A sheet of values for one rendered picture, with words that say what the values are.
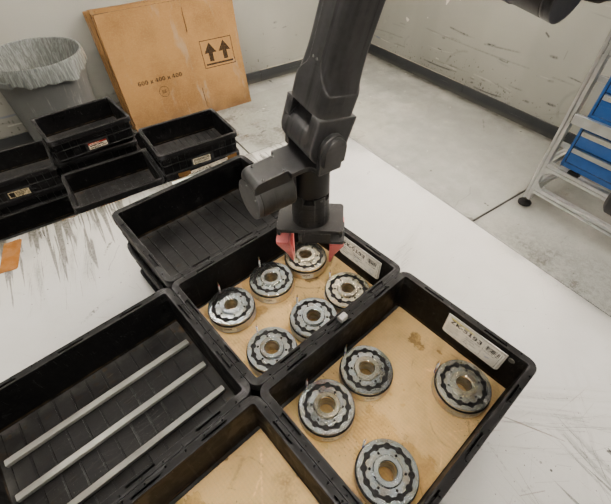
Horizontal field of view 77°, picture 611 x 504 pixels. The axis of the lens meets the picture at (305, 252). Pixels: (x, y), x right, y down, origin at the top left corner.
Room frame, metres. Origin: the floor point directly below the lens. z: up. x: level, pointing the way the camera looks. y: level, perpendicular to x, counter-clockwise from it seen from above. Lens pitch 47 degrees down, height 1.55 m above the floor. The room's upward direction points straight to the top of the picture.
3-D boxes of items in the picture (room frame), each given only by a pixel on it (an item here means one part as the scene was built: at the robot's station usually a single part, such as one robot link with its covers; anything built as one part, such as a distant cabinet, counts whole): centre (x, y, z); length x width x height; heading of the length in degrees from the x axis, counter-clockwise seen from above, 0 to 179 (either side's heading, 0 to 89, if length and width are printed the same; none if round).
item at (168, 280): (0.73, 0.24, 0.92); 0.40 x 0.30 x 0.02; 132
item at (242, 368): (0.51, 0.04, 0.92); 0.40 x 0.30 x 0.02; 132
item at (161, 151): (1.71, 0.58, 0.37); 0.40 x 0.30 x 0.45; 124
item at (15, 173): (1.58, 1.46, 0.31); 0.40 x 0.30 x 0.34; 124
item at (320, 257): (0.63, 0.00, 0.86); 0.10 x 0.10 x 0.01
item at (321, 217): (0.45, -0.01, 1.17); 0.10 x 0.07 x 0.07; 86
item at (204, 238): (0.73, 0.24, 0.87); 0.40 x 0.30 x 0.11; 132
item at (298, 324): (0.46, -0.02, 0.86); 0.10 x 0.10 x 0.01
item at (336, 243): (0.45, -0.03, 1.10); 0.07 x 0.07 x 0.09; 86
